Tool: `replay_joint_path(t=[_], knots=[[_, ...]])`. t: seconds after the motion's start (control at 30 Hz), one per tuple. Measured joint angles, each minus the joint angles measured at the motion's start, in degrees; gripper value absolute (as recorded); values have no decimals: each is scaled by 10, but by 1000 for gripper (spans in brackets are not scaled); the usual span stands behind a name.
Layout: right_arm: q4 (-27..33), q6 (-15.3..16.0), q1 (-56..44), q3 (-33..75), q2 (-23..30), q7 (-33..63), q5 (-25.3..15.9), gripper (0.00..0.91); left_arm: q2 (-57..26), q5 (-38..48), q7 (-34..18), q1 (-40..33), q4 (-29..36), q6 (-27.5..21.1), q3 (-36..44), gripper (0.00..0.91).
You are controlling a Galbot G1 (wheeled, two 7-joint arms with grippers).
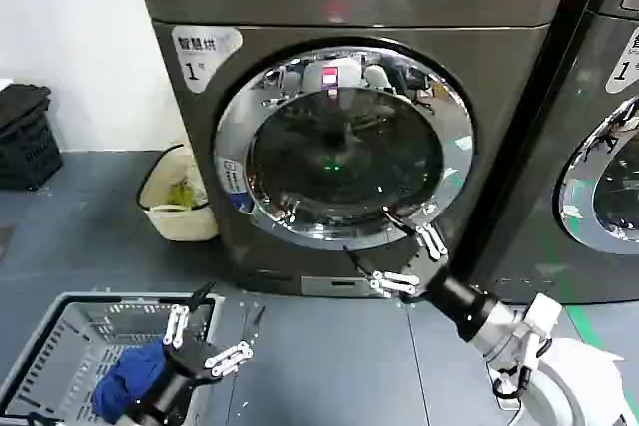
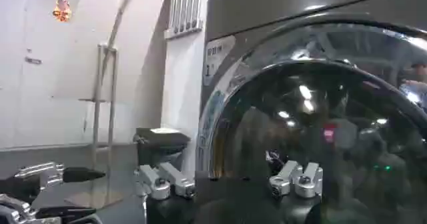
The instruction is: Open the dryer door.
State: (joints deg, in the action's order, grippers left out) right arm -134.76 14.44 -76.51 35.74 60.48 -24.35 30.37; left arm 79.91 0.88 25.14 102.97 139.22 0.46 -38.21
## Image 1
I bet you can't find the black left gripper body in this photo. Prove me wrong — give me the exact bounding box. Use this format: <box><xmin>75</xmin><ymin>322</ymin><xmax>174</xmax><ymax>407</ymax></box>
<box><xmin>122</xmin><ymin>338</ymin><xmax>224</xmax><ymax>426</ymax></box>

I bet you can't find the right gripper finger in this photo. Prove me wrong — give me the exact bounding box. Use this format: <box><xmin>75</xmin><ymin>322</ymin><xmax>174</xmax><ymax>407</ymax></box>
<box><xmin>342</xmin><ymin>245</ymin><xmax>421</xmax><ymax>298</ymax></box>
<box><xmin>382</xmin><ymin>206</ymin><xmax>449</xmax><ymax>261</ymax></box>

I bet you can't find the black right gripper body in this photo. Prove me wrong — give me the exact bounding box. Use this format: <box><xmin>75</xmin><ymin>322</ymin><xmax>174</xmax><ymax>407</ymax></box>
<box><xmin>404</xmin><ymin>243</ymin><xmax>500</xmax><ymax>343</ymax></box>

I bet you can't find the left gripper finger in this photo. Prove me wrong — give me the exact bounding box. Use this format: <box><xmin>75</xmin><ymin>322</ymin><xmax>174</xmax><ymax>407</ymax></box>
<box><xmin>163</xmin><ymin>282</ymin><xmax>215</xmax><ymax>349</ymax></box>
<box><xmin>203</xmin><ymin>304</ymin><xmax>267</xmax><ymax>378</ymax></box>

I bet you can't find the blue cloth garment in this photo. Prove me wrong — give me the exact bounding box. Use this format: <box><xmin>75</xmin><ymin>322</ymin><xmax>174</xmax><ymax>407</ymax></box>
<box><xmin>91</xmin><ymin>337</ymin><xmax>170</xmax><ymax>425</ymax></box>

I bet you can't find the white waste bin with liner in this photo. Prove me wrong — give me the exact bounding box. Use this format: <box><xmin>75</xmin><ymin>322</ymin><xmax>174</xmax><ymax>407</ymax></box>
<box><xmin>138</xmin><ymin>143</ymin><xmax>220</xmax><ymax>242</ymax></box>

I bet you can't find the grey plastic laundry basket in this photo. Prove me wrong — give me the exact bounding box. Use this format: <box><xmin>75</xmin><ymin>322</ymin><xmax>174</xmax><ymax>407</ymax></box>
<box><xmin>0</xmin><ymin>290</ymin><xmax>227</xmax><ymax>426</ymax></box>

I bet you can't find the round glass dryer door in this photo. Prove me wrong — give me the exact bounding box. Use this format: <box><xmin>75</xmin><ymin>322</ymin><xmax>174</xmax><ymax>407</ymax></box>
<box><xmin>213</xmin><ymin>37</ymin><xmax>475</xmax><ymax>251</ymax></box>
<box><xmin>557</xmin><ymin>95</ymin><xmax>639</xmax><ymax>256</ymax></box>

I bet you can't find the grey dryer with cut-off label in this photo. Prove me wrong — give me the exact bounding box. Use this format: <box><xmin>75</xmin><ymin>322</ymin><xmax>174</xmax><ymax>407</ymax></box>
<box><xmin>468</xmin><ymin>0</ymin><xmax>639</xmax><ymax>306</ymax></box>

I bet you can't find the black plastic crate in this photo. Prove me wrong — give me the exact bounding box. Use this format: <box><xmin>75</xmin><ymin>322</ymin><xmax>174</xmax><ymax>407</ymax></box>
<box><xmin>0</xmin><ymin>82</ymin><xmax>65</xmax><ymax>193</ymax></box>

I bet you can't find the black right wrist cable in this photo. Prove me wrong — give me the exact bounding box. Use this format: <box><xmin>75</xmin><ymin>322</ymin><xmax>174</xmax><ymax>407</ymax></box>
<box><xmin>491</xmin><ymin>364</ymin><xmax>534</xmax><ymax>409</ymax></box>

